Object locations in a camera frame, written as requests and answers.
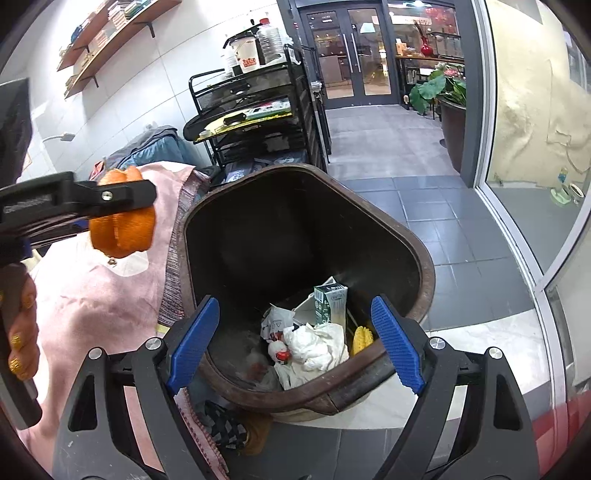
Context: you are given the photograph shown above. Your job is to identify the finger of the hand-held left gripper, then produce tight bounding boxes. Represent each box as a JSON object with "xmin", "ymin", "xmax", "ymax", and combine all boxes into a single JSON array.
[
  {"xmin": 0, "ymin": 215, "xmax": 90, "ymax": 267},
  {"xmin": 0, "ymin": 172, "xmax": 158, "ymax": 223}
]

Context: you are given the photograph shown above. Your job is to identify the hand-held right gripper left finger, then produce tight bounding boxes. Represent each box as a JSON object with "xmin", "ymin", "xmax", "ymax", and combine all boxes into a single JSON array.
[{"xmin": 53, "ymin": 295, "xmax": 221, "ymax": 480}]

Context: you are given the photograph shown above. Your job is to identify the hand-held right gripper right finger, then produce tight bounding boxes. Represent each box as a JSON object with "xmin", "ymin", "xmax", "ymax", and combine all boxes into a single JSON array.
[{"xmin": 369, "ymin": 295, "xmax": 541, "ymax": 480}]

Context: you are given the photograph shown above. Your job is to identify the yellow corn cob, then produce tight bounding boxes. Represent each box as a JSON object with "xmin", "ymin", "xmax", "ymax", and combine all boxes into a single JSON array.
[{"xmin": 349, "ymin": 324, "xmax": 377, "ymax": 356}]

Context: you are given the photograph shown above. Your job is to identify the orange spiky ball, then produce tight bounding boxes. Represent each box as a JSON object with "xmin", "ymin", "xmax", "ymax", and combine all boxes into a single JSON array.
[{"xmin": 89, "ymin": 166, "xmax": 157, "ymax": 259}]

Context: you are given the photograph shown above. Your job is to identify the green drink carton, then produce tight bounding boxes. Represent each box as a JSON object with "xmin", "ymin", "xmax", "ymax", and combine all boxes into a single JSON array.
[{"xmin": 313, "ymin": 282, "xmax": 349, "ymax": 333}]

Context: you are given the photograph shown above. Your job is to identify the white striped plastic bag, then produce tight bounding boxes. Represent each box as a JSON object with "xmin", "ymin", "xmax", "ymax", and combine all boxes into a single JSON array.
[{"xmin": 260, "ymin": 304, "xmax": 298, "ymax": 343}]

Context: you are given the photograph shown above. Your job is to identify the dark brown waste bin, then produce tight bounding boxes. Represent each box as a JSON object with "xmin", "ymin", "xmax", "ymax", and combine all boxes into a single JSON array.
[{"xmin": 178, "ymin": 162, "xmax": 437, "ymax": 423}]

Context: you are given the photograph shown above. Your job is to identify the person's left hand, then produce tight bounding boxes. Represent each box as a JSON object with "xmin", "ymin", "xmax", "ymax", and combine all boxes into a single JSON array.
[{"xmin": 7, "ymin": 276, "xmax": 41, "ymax": 383}]

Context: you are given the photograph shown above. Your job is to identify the small red white wrapper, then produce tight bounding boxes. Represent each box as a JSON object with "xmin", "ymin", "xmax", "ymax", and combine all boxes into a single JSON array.
[{"xmin": 268, "ymin": 340, "xmax": 293, "ymax": 365}]

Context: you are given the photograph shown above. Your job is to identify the dark patterned cloth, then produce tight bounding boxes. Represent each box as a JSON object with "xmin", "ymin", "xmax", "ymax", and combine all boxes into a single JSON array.
[{"xmin": 203, "ymin": 399, "xmax": 252, "ymax": 455}]

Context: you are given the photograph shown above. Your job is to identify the pink polka dot blanket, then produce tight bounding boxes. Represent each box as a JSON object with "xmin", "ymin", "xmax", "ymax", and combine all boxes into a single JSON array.
[{"xmin": 21, "ymin": 161, "xmax": 232, "ymax": 480}]

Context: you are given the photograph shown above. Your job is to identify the stacks of small books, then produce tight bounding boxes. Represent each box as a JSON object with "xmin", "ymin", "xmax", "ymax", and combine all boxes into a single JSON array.
[{"xmin": 59, "ymin": 11, "xmax": 100, "ymax": 58}]

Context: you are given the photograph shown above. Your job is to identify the yellow cloth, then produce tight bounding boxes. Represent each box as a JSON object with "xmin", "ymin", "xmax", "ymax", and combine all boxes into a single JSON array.
[{"xmin": 203, "ymin": 119, "xmax": 259, "ymax": 136}]

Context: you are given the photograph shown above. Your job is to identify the black mesh cart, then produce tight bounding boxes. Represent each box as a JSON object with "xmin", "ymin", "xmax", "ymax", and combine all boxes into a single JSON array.
[{"xmin": 183, "ymin": 46, "xmax": 331, "ymax": 185}]

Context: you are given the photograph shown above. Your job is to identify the white green flat pack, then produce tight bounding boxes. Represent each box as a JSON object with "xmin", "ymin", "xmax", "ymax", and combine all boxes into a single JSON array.
[{"xmin": 245, "ymin": 100, "xmax": 293, "ymax": 121}]

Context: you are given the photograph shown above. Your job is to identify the white jug with orange label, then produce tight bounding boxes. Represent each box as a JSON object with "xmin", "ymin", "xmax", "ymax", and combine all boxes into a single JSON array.
[{"xmin": 229, "ymin": 34, "xmax": 260, "ymax": 75}]

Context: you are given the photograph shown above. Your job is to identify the clear plastic bottle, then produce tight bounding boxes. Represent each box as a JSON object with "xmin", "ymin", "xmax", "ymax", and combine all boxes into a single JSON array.
[{"xmin": 256, "ymin": 18, "xmax": 286, "ymax": 65}]

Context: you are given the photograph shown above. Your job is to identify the dark plant pot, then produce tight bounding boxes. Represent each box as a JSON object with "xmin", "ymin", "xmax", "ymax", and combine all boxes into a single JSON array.
[{"xmin": 438, "ymin": 99, "xmax": 467, "ymax": 174}]

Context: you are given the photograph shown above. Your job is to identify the green leafy plant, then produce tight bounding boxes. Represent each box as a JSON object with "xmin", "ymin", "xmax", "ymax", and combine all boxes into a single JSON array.
[{"xmin": 409, "ymin": 62, "xmax": 467, "ymax": 116}]

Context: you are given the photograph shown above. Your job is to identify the glass double door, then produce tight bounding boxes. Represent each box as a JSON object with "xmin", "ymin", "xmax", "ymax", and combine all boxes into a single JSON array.
[{"xmin": 300, "ymin": 0, "xmax": 399, "ymax": 99}]

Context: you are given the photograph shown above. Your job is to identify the dark console table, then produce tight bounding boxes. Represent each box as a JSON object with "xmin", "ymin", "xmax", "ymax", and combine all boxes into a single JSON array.
[{"xmin": 396, "ymin": 53, "xmax": 467, "ymax": 112}]

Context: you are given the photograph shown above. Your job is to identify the wooden wall shelf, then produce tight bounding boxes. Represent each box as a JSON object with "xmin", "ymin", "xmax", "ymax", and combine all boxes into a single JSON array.
[
  {"xmin": 64, "ymin": 0, "xmax": 183, "ymax": 100},
  {"xmin": 57, "ymin": 0, "xmax": 116, "ymax": 72}
]

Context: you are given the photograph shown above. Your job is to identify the wall shelves with books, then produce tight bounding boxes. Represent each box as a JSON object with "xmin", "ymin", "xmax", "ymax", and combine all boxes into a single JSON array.
[{"xmin": 65, "ymin": 0, "xmax": 145, "ymax": 88}]

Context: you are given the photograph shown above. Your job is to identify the dark door frame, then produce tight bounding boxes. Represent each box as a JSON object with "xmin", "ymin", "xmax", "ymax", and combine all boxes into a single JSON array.
[{"xmin": 462, "ymin": 0, "xmax": 491, "ymax": 189}]

